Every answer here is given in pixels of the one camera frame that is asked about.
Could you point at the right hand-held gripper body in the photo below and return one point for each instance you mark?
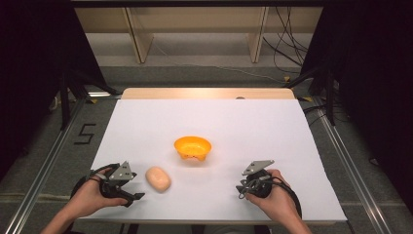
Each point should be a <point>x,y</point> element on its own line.
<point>259,182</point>

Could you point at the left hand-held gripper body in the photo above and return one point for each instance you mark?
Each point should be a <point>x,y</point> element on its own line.
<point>121,174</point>

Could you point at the person's right hand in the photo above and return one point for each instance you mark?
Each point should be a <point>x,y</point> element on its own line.
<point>276,203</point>

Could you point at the person's left hand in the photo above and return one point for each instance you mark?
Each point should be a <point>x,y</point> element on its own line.
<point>89,196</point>

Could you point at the beige potato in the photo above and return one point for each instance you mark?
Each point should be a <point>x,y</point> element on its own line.
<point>158,179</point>

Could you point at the orange plastic bowl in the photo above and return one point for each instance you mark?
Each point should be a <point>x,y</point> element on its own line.
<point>193,148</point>

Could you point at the white table sheet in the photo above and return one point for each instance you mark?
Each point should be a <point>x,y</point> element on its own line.
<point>211,123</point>

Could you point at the yellow tape piece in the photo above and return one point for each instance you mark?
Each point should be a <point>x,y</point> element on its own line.
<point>93,101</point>
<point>287,79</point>
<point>307,98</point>

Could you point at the black metal stand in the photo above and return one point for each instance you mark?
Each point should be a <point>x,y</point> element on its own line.
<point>65,100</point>
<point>330,97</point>

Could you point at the black curtain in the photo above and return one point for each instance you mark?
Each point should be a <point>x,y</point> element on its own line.
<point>373,81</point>
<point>35,81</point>

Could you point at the light wooden desk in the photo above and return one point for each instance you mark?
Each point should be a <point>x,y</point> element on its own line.
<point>201,19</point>

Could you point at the aluminium floor rail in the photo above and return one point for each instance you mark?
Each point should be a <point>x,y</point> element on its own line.
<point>354,169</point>
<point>45,169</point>

